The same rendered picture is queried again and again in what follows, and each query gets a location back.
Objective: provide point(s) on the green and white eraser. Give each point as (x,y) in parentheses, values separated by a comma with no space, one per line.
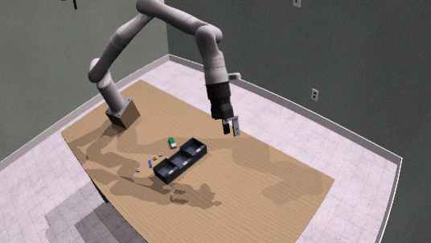
(172,143)

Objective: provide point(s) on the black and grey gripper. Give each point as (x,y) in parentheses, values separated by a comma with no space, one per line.
(218,92)

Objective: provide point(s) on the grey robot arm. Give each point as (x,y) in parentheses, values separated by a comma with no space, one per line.
(206,38)

